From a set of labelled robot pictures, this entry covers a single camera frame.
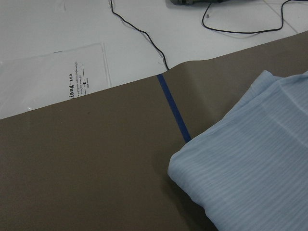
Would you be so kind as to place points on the clear plastic bag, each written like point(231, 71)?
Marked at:
point(31, 83)

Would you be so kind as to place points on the light blue button-up shirt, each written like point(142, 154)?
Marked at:
point(249, 171)

